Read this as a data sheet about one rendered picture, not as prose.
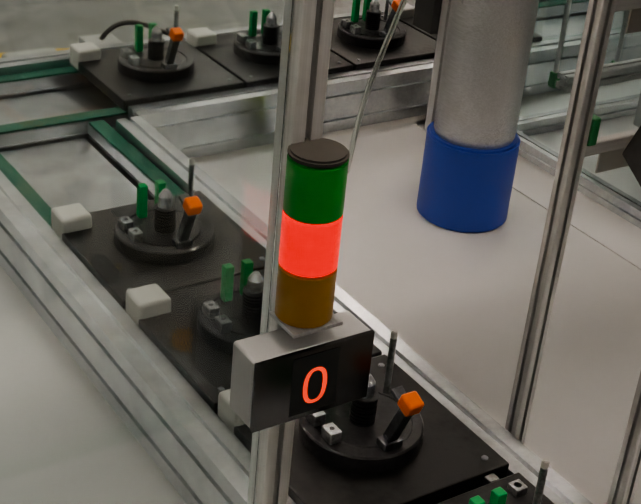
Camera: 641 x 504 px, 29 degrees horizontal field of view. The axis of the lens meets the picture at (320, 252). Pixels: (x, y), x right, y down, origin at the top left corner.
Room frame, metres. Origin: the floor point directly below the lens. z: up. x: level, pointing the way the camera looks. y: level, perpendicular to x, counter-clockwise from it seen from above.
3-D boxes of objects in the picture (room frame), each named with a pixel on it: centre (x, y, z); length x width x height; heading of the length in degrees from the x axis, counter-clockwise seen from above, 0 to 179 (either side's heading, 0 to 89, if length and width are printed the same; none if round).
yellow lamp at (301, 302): (0.92, 0.01, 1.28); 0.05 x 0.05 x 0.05
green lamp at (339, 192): (0.92, 0.01, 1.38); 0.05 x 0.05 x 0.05
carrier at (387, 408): (1.14, -0.06, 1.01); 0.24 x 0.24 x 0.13; 36
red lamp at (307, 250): (0.92, 0.01, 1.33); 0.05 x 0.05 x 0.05
